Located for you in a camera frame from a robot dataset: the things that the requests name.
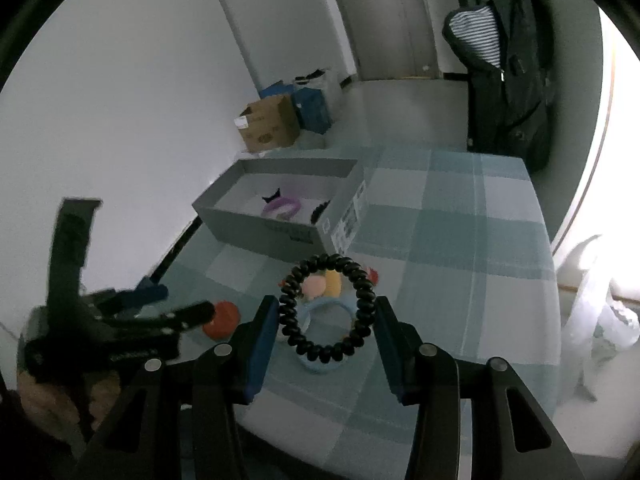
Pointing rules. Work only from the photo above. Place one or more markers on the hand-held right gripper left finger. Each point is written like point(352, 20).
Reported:
point(260, 345)

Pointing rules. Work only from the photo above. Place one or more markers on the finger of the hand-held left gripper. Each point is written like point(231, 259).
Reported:
point(195, 312)
point(152, 291)

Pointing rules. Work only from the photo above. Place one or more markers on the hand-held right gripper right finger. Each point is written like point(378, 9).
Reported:
point(391, 347)

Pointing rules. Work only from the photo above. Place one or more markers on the orange plush hair accessory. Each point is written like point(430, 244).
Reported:
point(223, 320)

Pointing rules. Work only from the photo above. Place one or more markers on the grey cardboard box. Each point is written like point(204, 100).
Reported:
point(260, 232)

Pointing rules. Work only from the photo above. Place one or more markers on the person's left hand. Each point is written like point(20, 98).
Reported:
point(45, 402)

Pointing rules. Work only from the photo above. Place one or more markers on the small red hair accessory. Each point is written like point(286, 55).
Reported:
point(372, 276)

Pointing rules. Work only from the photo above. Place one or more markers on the yellow plush hair accessory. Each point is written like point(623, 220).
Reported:
point(333, 282)

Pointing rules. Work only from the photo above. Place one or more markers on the plaid tablecloth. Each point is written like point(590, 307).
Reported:
point(450, 240)

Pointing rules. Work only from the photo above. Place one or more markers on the brown cardboard box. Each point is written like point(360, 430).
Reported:
point(267, 125)

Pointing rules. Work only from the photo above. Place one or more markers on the translucent plastic bag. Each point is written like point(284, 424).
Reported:
point(595, 310)

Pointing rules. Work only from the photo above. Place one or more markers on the blue box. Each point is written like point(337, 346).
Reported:
point(314, 110)

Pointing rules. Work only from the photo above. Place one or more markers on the blue bag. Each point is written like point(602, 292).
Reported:
point(275, 90)

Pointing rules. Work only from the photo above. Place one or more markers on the white plastic bag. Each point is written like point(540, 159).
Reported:
point(327, 82)

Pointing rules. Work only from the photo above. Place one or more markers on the grey door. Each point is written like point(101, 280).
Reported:
point(380, 20)

